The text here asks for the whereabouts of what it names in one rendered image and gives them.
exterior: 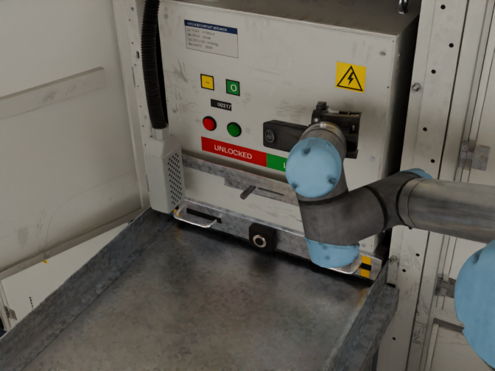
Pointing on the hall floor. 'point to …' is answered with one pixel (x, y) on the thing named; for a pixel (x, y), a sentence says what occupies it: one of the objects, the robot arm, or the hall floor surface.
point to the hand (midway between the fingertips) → (324, 118)
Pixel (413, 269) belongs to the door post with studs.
